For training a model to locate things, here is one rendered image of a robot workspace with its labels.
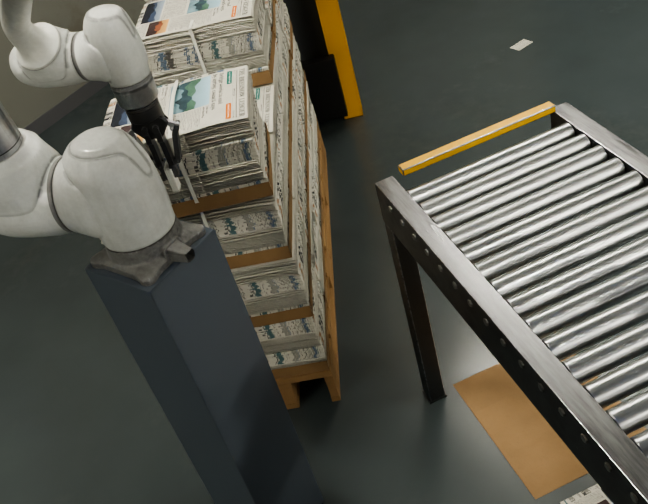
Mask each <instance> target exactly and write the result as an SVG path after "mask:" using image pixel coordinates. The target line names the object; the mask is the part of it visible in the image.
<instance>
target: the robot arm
mask: <svg viewBox="0 0 648 504"><path fill-rule="evenodd" d="M32 3H33V0H0V21H1V26H2V29H3V31H4V33H5V35H6V37H7V38H8V40H9V41H10V42H11V43H12V44H13V45H14V48H13V49H12V51H11V53H10V56H9V64H10V68H11V70H12V72H13V74H14V76H15V77H16V78H17V79H18V80H19V81H21V82H22V83H24V84H27V85H30V86H34V87H40V88H53V87H64V86H71V85H76V84H80V83H83V82H86V81H103V82H109V84H110V87H111V89H112V91H113V93H114V95H115V97H116V100H117V102H118V104H119V106H120V107H121V108H123V109H125V112H126V114H127V116H128V118H129V121H130V122H131V130H130V131H127V132H125V131H124V130H121V129H118V128H114V127H110V126H100V127H95V128H91V129H89V130H86V131H84V132H83V133H81V134H80V135H78V136H77V137H76V138H74V139H73V140H72V141H71V142H70V143H69V144H68V146H67V148H66V149H65V151H64V154H63V156H61V155H60V154H59V153H58V152H57V151H56V150H55V149H54V148H52V147H51V146H50V145H48V144H47V143H46V142H45V141H43V140H42V139H41V138H40V137H39V136H38V135H37V134H36V133H34V132H32V131H29V130H25V129H21V128H18V127H17V126H16V124H15V123H14V121H13V120H12V118H11V117H10V115H9V114H8V112H7V111H6V109H5V108H4V106H3V105H2V103H1V102H0V235H4V236H9V237H22V238H33V237H49V236H58V235H65V234H70V233H80V234H84V235H87V236H91V237H94V238H100V239H101V240H102V242H103V244H104V246H105V248H104V249H102V250H101V251H100V252H98V253H97V254H95V255H94V256H92V258H91V259H90V263H91V265H92V267H93V268H95V269H106V270H109V271H111V272H114V273H117V274H120V275H123V276H125V277H128V278H131V279H134V280H136V281H138V282H139V283H140V284H141V285H143V286H151V285H153V284H154V283H155V282H156V281H157V280H158V278H159V276H160V275H161V274H162V273H163V272H164V271H165V270H166V269H167V268H168V267H169V266H170V265H171V264H172V263H173V262H187V263H188V262H191V261H192V260H193V259H194V258H195V252H194V250H193V249H192V248H191V247H190V246H191V245H192V244H193V243H194V242H195V241H197V240H198V239H200V238H201V237H203V236H204V235H205V233H206V230H205V228H204V226H203V225H202V224H192V223H187V222H184V221H180V220H178V218H177V216H176V215H175V213H174V210H173V208H172V205H171V202H170V198H169V195H168V193H167V190H166V188H165V185H164V183H163V181H162V179H161V177H160V175H159V172H158V171H157V169H156V168H158V169H159V170H160V172H161V174H162V177H163V179H164V180H167V179H168V181H169V183H170V186H171V188H172V190H173V193H178V192H180V188H181V183H180V181H179V179H178V177H179V174H180V171H179V169H178V166H177V163H180V162H181V157H182V153H181V145H180V137H179V127H180V120H176V121H172V120H169V119H168V117H167V116H166V115H165V114H164V112H163V109H162V107H161V105H160V102H159V100H158V97H157V96H158V93H159V92H158V89H157V86H156V84H155V81H154V79H153V76H152V72H151V71H150V68H149V64H148V56H147V52H146V49H145V46H144V44H143V41H142V39H141V37H140V35H139V33H138V31H137V29H136V27H135V25H134V23H133V22H132V20H131V18H130V17H129V15H128V14H127V13H126V12H125V10H124V9H123V8H122V7H120V6H118V5H115V4H104V5H99V6H96V7H94V8H92V9H90V10H89V11H87V12H86V14H85V17H84V21H83V31H80V32H70V31H69V30H68V29H64V28H60V27H56V26H53V25H51V24H49V23H45V22H40V23H35V24H33V23H32V22H31V11H32ZM167 125H168V126H169V127H170V130H171V131H173V132H172V139H173V147H174V155H175V156H174V155H173V152H172V150H171V148H170V145H169V143H168V141H167V138H166V135H165V131H166V128H167ZM137 135H139V136H140V137H142V138H143V139H145V141H146V143H147V145H148V146H149V148H150V151H151V153H152V155H153V156H152V155H151V153H150V152H149V151H148V149H147V148H146V147H145V145H144V144H143V143H142V141H141V140H140V139H139V138H138V137H137ZM155 139H157V141H158V143H159V144H160V146H161V148H162V151H163V153H164V155H165V158H166V160H167V162H165V164H164V161H165V159H163V157H162V155H161V152H160V150H159V147H158V145H157V143H156V140H155Z"/></svg>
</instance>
